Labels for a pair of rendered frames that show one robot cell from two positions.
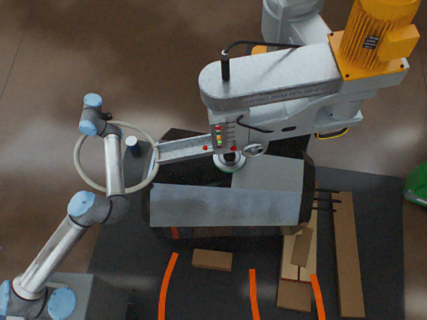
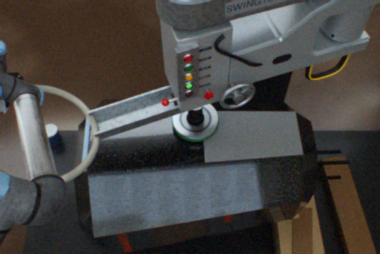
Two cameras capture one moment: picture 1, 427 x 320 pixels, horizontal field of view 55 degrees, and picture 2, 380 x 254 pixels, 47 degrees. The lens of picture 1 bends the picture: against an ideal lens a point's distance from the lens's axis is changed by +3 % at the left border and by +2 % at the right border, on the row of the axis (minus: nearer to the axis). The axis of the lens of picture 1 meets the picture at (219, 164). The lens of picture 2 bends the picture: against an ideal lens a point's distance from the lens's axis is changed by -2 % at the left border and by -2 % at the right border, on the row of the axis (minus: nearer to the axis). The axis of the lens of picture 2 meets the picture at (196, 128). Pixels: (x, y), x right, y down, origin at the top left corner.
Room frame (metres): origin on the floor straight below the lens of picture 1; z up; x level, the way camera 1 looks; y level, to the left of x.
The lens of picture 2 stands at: (0.10, 0.22, 2.61)
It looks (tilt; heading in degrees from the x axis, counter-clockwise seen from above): 59 degrees down; 345
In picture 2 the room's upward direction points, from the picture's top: straight up
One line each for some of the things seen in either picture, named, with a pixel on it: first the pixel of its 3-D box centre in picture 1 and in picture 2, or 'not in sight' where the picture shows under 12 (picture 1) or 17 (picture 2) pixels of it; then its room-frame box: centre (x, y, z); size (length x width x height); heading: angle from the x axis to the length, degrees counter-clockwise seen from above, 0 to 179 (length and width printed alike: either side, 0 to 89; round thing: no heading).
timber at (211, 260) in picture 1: (212, 260); not in sight; (0.68, 0.13, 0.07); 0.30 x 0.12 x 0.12; 77
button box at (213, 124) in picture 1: (218, 134); (187, 73); (1.06, -0.01, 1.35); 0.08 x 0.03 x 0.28; 94
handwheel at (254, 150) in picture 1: (252, 145); (234, 89); (1.07, -0.20, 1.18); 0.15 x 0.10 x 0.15; 94
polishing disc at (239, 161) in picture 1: (229, 156); (195, 119); (1.18, -0.07, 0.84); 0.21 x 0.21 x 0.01
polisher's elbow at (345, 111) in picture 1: (345, 97); (346, 10); (1.23, -0.73, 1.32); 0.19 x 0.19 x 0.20
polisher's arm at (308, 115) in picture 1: (297, 111); (288, 35); (1.19, -0.46, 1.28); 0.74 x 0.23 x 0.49; 94
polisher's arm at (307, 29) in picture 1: (306, 37); not in sight; (1.66, -0.59, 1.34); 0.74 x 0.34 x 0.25; 18
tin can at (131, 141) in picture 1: (133, 144); (52, 135); (1.78, 0.75, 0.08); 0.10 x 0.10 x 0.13
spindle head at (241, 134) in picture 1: (241, 117); (214, 49); (1.18, -0.15, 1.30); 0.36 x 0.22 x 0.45; 94
